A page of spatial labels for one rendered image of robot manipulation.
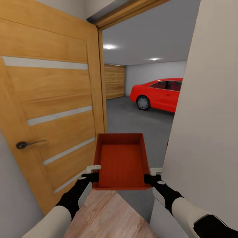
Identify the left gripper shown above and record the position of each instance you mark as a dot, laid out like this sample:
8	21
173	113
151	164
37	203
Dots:
94	176

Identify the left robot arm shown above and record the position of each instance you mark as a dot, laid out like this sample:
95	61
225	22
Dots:
57	221

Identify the storage box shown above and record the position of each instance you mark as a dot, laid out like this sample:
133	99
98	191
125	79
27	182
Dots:
123	162

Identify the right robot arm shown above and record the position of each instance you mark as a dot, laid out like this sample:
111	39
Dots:
195	221

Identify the garage door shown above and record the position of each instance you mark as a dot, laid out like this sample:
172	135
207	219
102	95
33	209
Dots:
114	81

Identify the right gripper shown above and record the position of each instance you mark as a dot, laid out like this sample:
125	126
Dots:
148	178

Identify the car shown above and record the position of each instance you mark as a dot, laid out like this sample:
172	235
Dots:
160	94

